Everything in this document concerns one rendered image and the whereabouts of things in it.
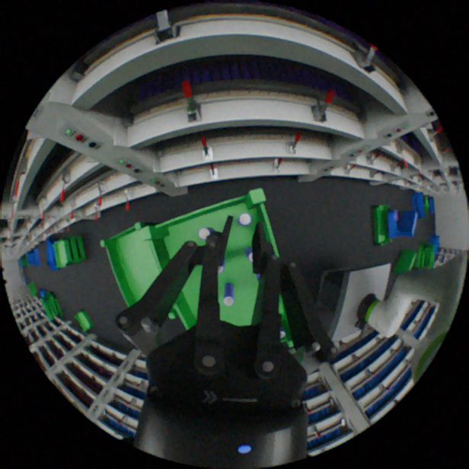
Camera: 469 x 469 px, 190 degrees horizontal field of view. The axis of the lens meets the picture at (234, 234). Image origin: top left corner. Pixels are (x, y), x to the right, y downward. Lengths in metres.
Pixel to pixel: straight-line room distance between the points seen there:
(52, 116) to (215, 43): 0.25
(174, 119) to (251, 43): 0.21
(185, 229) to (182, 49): 0.30
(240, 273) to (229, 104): 0.34
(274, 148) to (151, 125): 0.36
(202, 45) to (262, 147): 0.38
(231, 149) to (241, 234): 0.29
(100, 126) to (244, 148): 0.39
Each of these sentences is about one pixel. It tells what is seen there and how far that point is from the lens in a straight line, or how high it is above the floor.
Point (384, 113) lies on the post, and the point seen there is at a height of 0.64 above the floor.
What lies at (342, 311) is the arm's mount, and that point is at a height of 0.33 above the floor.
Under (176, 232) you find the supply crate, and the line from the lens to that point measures 0.31.
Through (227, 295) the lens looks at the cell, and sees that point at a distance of 0.25.
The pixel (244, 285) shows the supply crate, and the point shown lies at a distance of 0.31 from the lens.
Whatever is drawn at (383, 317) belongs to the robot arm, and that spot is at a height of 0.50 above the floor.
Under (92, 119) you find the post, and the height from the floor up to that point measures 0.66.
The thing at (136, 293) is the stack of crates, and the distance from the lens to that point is 0.62.
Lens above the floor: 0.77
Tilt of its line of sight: 87 degrees down
